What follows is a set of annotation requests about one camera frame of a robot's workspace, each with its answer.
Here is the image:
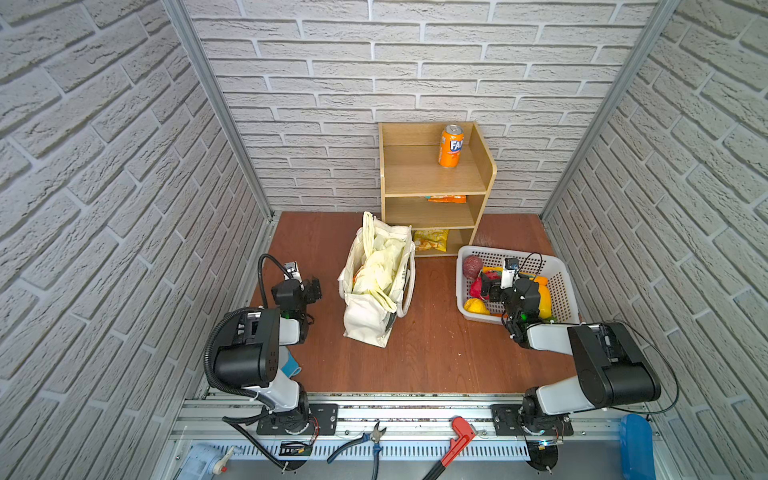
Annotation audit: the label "yellow lemon toy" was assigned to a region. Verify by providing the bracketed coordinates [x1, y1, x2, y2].
[463, 297, 492, 316]

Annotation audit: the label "yellow chips bag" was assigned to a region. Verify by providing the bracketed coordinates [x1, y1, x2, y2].
[413, 229, 449, 253]

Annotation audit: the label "white floral canvas tote bag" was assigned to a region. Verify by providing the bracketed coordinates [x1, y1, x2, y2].
[338, 212, 416, 348]

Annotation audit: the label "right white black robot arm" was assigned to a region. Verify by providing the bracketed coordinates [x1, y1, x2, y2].
[479, 273, 662, 435]

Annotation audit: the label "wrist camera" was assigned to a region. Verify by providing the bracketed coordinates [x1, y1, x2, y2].
[283, 261, 302, 282]
[500, 257, 520, 290]

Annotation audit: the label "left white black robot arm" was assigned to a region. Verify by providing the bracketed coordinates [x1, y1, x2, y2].
[203, 278, 322, 435]

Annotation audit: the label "red black clamp tool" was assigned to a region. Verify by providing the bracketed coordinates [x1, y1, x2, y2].
[423, 416, 476, 480]

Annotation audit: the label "orange Fanta can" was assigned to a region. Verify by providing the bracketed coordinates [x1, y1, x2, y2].
[438, 124, 464, 168]

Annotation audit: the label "white plastic basket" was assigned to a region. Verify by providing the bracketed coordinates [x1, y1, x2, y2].
[455, 245, 579, 325]

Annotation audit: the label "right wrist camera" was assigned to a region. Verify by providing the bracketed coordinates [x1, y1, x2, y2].
[500, 257, 520, 290]

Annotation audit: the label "dark red round fruit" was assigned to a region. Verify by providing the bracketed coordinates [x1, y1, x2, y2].
[462, 255, 484, 281]

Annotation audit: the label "aluminium mounting rail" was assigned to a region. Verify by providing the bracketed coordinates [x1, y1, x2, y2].
[162, 390, 625, 474]

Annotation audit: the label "cream plastic grocery bag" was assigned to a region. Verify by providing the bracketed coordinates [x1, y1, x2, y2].
[352, 212, 410, 313]

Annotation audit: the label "wooden shelf unit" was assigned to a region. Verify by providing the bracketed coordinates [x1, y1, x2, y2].
[379, 122, 497, 257]

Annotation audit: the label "blue plastic container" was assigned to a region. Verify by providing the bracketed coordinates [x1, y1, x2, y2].
[619, 414, 656, 480]

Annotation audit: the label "pink dragon fruit toy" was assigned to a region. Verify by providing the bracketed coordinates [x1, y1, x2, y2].
[469, 269, 501, 301]

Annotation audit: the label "grey blue work glove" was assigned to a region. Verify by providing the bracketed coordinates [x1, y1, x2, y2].
[279, 346, 302, 378]

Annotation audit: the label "white spray bottle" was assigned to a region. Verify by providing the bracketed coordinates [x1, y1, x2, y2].
[174, 444, 235, 480]

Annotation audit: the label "orange Fox's candy bag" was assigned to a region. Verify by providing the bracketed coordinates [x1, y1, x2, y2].
[426, 195, 467, 204]

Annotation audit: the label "blue handled pliers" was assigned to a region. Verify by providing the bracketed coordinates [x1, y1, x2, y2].
[326, 421, 387, 480]

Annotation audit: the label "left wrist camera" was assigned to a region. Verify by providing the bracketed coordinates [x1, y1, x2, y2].
[283, 261, 302, 282]

